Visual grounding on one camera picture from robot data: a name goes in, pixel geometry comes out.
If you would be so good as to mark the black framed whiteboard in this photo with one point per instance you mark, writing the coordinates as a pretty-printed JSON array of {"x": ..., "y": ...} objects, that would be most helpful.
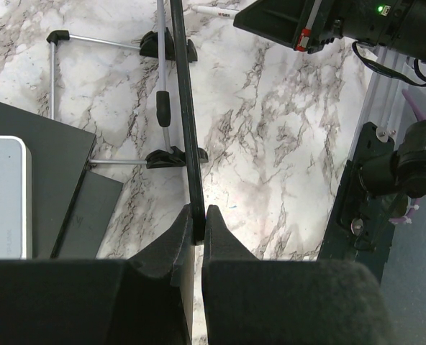
[{"x": 188, "y": 122}]

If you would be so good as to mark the white marker pen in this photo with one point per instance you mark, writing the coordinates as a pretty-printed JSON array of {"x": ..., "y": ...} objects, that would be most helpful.
[{"x": 215, "y": 11}]

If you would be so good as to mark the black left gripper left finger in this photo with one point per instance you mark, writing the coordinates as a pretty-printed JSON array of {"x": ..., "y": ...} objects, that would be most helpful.
[{"x": 146, "y": 299}]

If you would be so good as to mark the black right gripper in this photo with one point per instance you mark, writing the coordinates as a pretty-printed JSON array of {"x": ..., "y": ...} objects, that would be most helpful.
[{"x": 308, "y": 26}]

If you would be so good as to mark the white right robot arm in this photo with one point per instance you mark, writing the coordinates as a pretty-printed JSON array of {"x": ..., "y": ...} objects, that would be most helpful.
[{"x": 380, "y": 175}]

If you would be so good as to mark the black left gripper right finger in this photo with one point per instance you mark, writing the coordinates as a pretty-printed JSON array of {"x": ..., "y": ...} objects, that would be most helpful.
[{"x": 252, "y": 301}]

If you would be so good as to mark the black whiteboard stand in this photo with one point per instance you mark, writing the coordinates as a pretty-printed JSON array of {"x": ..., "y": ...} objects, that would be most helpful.
[{"x": 169, "y": 157}]

